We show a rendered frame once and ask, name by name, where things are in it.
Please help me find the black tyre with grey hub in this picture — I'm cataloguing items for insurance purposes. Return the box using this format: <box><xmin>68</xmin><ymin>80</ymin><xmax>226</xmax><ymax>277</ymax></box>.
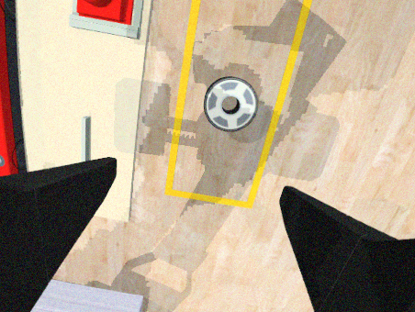
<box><xmin>204</xmin><ymin>76</ymin><xmax>258</xmax><ymax>132</ymax></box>

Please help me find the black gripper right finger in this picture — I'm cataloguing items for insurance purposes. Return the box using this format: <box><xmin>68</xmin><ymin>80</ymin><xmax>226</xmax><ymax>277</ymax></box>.
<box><xmin>279</xmin><ymin>186</ymin><xmax>415</xmax><ymax>312</ymax></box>

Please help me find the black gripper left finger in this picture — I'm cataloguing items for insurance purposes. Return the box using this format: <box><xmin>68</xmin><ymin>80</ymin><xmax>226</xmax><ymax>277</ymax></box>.
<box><xmin>0</xmin><ymin>157</ymin><xmax>118</xmax><ymax>312</ymax></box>

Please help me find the cream flat base plate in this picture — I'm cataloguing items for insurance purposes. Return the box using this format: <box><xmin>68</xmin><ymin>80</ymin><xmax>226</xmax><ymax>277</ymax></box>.
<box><xmin>15</xmin><ymin>0</ymin><xmax>153</xmax><ymax>223</ymax></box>

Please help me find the yellow rectangular outline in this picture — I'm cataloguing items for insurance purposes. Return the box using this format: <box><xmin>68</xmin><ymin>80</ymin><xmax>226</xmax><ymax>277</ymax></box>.
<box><xmin>164</xmin><ymin>0</ymin><xmax>312</xmax><ymax>208</ymax></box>

